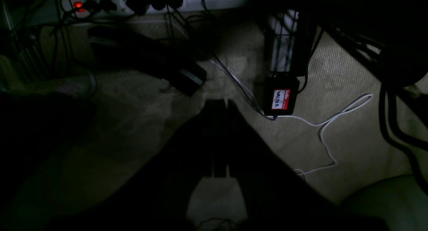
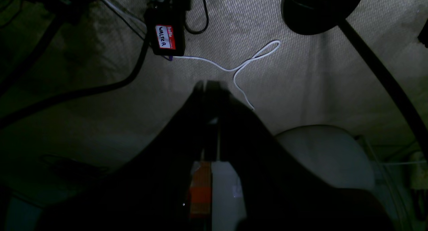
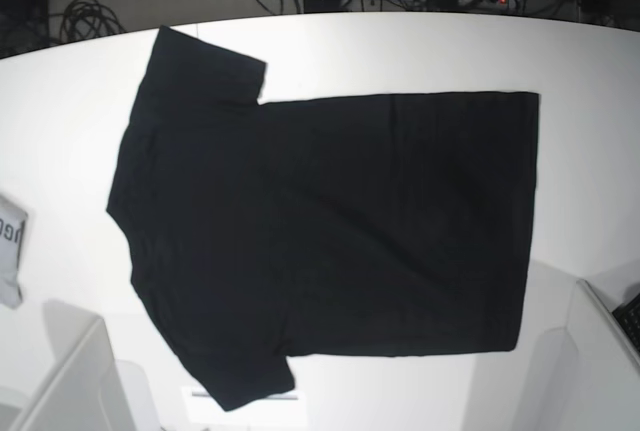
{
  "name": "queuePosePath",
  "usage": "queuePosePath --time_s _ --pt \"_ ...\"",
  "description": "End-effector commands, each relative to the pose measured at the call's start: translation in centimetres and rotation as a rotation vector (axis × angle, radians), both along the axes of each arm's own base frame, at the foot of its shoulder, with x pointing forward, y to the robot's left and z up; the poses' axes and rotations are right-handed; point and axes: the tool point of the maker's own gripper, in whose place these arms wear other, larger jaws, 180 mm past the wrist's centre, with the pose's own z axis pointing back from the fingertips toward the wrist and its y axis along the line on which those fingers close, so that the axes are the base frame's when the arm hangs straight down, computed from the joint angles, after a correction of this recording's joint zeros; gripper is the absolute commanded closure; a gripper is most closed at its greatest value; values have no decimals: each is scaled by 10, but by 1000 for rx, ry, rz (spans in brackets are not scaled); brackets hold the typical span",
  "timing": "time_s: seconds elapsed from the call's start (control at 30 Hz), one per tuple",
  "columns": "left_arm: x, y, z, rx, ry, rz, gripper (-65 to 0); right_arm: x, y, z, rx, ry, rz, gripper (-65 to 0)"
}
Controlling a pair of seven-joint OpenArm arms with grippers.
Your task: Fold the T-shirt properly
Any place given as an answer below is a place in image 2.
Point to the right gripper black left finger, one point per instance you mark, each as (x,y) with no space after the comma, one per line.
(147,193)

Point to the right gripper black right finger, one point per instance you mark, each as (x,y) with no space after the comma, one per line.
(280,194)

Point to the black box with name tag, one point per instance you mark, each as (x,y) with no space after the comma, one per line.
(166,30)

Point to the black round stand base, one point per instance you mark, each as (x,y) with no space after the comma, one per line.
(311,17)

